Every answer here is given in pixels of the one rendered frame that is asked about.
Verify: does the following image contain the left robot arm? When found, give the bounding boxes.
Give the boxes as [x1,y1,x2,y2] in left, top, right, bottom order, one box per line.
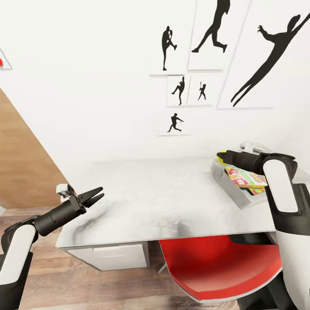
[0,184,105,310]

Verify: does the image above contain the jigsaw puzzle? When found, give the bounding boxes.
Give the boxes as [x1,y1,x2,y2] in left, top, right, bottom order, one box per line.
[248,188,265,195]

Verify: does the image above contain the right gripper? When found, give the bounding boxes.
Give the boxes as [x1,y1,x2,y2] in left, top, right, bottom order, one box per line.
[217,150,253,170]

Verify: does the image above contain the tennis ball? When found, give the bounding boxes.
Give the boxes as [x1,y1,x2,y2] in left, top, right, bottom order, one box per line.
[217,150,227,165]

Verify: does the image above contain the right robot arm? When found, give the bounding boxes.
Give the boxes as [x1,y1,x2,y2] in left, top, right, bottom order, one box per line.
[217,140,310,310]

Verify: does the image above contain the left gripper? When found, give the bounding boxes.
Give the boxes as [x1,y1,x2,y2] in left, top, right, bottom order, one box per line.
[50,187,105,227]

